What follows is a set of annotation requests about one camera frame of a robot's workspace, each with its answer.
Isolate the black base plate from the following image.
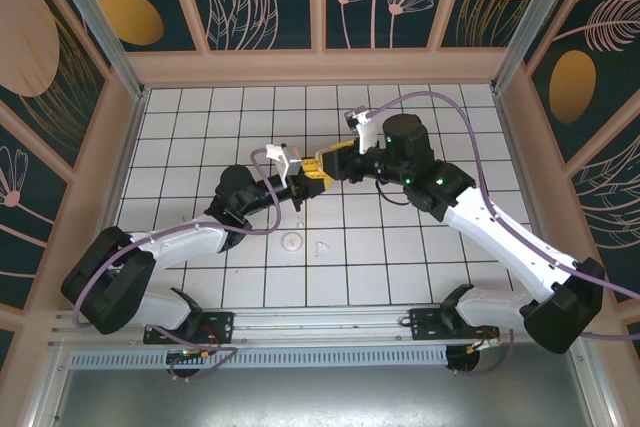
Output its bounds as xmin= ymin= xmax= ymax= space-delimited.
xmin=143 ymin=311 xmax=236 ymax=345
xmin=398 ymin=307 xmax=501 ymax=342

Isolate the grey metal sheet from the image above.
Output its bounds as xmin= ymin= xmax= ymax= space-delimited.
xmin=49 ymin=366 xmax=609 ymax=427

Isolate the aluminium corner post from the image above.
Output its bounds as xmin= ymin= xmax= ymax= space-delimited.
xmin=42 ymin=0 xmax=151 ymax=101
xmin=489 ymin=0 xmax=587 ymax=93

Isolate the grey slotted cable duct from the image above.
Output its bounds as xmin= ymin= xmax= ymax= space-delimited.
xmin=66 ymin=345 xmax=450 ymax=369

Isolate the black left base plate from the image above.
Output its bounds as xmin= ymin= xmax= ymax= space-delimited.
xmin=143 ymin=311 xmax=236 ymax=345

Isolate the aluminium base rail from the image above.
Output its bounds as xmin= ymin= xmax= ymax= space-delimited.
xmin=47 ymin=307 xmax=599 ymax=348

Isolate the red black wire bundle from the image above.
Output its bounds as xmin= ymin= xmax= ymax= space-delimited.
xmin=467 ymin=329 xmax=501 ymax=351
xmin=197 ymin=325 xmax=225 ymax=348

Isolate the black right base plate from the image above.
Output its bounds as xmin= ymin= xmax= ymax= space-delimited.
xmin=398 ymin=307 xmax=501 ymax=342

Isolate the small round pale disc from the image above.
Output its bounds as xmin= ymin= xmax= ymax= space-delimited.
xmin=280 ymin=230 xmax=304 ymax=254

